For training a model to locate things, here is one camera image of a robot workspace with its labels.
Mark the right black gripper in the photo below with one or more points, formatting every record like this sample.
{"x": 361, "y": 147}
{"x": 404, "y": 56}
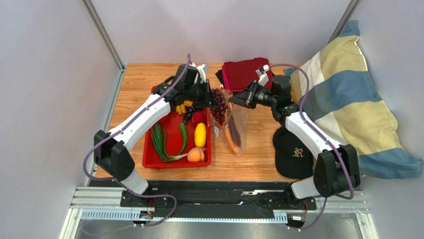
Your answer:
{"x": 251, "y": 95}

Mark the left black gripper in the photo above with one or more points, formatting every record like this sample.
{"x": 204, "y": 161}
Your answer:
{"x": 208, "y": 98}

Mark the purple grape bunch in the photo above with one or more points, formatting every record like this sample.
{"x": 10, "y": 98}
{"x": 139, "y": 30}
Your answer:
{"x": 219, "y": 113}

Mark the clear zip top bag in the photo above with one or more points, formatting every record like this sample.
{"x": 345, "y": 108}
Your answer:
{"x": 240, "y": 117}

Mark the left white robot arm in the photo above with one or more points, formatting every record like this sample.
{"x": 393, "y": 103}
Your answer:
{"x": 112, "y": 149}

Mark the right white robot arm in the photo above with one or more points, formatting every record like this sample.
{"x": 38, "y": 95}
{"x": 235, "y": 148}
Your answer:
{"x": 328, "y": 167}

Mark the red strawberry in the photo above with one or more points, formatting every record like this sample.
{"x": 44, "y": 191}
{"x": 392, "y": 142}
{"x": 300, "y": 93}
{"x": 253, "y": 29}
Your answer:
{"x": 198, "y": 117}

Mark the dark red folded cloth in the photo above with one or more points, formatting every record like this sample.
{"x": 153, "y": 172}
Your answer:
{"x": 251, "y": 65}

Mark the blueberry cluster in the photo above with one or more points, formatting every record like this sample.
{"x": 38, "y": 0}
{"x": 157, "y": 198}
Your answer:
{"x": 188, "y": 114}

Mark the black folded cloth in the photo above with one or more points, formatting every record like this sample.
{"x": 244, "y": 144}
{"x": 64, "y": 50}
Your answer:
{"x": 220, "y": 78}

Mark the pink folded cloth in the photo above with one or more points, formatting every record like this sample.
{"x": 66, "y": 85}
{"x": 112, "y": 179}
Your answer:
{"x": 239, "y": 77}

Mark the yellow banana bunch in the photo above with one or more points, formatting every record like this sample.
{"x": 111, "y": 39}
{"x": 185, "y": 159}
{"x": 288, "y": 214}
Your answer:
{"x": 181, "y": 108}

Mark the yellow lemon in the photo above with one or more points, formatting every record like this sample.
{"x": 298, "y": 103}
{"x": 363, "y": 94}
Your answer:
{"x": 200, "y": 135}

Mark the green chili pepper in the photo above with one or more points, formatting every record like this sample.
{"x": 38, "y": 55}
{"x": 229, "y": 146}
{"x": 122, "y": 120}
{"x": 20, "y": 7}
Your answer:
{"x": 184, "y": 135}

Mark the red plastic tray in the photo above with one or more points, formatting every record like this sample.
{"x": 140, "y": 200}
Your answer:
{"x": 170, "y": 140}

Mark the peach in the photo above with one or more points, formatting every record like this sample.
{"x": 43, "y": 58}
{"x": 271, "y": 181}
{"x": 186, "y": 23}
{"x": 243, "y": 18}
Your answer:
{"x": 196, "y": 155}

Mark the dark green cucumber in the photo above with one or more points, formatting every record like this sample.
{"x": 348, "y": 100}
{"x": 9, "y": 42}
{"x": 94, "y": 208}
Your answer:
{"x": 157, "y": 138}

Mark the green scallion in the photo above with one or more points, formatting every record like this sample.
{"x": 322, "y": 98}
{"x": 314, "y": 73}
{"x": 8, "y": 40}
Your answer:
{"x": 168, "y": 158}

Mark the black baseball cap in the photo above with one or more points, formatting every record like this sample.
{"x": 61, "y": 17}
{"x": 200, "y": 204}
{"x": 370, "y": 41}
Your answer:
{"x": 292, "y": 158}

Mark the striped blue yellow pillow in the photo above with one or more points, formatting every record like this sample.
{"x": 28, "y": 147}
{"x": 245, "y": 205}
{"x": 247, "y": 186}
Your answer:
{"x": 338, "y": 95}

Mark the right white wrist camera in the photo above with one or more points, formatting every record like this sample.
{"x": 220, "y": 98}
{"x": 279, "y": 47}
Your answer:
{"x": 262, "y": 74}

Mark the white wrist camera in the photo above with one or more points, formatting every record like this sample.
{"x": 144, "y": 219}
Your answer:
{"x": 202, "y": 70}
{"x": 262, "y": 74}

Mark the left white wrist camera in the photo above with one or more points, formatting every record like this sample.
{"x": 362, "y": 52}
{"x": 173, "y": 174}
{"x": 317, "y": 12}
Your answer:
{"x": 202, "y": 70}

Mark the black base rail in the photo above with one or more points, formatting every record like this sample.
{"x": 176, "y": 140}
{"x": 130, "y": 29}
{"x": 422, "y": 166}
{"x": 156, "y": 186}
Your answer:
{"x": 233, "y": 200}

